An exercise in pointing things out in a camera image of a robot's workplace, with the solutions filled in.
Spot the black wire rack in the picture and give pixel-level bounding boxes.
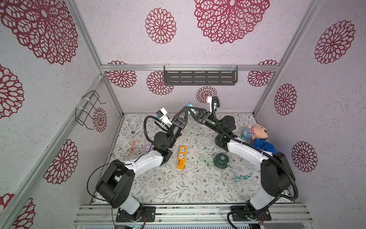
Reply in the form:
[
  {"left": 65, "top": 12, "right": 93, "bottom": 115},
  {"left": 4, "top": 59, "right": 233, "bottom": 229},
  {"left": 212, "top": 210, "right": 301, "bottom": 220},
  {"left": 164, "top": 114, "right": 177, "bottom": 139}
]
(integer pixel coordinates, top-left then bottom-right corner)
[{"left": 74, "top": 90, "right": 106, "bottom": 130}]

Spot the pig plush toy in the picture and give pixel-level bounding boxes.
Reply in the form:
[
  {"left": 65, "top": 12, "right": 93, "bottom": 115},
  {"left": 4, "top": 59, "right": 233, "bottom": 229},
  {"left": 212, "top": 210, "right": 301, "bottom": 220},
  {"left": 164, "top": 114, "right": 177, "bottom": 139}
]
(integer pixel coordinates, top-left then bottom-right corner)
[{"left": 241, "top": 124, "right": 268, "bottom": 141}]

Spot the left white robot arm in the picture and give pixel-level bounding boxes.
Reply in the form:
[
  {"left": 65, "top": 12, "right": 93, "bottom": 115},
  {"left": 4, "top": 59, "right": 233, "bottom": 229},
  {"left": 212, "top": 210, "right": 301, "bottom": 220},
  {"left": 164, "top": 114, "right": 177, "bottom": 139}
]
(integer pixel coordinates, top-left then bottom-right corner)
[{"left": 95, "top": 106, "right": 210, "bottom": 220}]

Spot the dark green meat grinder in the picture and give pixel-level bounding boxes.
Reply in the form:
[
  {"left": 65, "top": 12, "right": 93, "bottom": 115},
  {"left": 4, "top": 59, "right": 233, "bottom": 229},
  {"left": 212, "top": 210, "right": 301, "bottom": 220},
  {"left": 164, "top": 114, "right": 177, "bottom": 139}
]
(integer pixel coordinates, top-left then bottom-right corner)
[{"left": 213, "top": 153, "right": 229, "bottom": 169}]

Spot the teal USB cable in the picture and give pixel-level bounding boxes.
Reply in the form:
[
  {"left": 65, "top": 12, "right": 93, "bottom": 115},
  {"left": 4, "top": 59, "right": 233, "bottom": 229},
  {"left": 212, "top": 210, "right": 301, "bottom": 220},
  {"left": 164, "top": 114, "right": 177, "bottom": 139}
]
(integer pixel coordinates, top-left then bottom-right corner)
[{"left": 227, "top": 163, "right": 255, "bottom": 182}]

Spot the grey wall shelf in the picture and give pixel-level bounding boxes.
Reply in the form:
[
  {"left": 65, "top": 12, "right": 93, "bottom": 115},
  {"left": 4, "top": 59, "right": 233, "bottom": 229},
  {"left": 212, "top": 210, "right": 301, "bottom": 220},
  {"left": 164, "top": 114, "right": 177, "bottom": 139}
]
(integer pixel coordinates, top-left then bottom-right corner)
[{"left": 163, "top": 65, "right": 238, "bottom": 86}]

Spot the light green USB cable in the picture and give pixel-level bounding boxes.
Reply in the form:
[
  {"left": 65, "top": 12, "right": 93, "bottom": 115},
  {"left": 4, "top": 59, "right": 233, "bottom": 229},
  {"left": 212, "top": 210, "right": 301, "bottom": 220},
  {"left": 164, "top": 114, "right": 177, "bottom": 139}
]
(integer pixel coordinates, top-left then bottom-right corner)
[{"left": 194, "top": 134, "right": 215, "bottom": 168}]

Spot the orange power strip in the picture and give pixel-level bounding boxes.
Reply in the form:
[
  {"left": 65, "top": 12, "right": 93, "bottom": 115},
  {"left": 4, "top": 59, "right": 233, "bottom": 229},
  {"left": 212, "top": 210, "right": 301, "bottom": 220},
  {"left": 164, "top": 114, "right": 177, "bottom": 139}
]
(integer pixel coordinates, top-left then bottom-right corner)
[{"left": 176, "top": 146, "right": 187, "bottom": 170}]

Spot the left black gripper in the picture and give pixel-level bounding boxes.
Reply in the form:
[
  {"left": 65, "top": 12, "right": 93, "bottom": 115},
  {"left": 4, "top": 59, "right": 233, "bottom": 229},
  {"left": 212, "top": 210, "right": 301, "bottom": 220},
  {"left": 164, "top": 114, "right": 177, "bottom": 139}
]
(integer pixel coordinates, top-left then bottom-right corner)
[{"left": 167, "top": 107, "right": 188, "bottom": 149}]

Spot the blue cloth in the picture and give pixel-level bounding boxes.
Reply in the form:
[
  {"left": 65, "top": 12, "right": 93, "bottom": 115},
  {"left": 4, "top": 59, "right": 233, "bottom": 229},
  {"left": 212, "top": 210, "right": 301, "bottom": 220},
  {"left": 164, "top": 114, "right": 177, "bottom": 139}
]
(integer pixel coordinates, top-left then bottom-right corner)
[{"left": 253, "top": 139, "right": 277, "bottom": 154}]

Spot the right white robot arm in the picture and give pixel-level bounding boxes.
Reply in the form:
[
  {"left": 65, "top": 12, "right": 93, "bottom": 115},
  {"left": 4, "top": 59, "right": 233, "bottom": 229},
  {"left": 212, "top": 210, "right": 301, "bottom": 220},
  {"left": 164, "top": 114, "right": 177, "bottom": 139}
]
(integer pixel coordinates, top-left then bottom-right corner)
[{"left": 191, "top": 108, "right": 299, "bottom": 228}]

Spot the orange thin cable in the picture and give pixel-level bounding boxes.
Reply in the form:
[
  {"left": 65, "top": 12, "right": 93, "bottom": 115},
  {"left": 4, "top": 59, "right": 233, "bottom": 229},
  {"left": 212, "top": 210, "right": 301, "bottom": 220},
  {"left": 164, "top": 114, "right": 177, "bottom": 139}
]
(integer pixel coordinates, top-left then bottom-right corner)
[{"left": 128, "top": 137, "right": 149, "bottom": 154}]

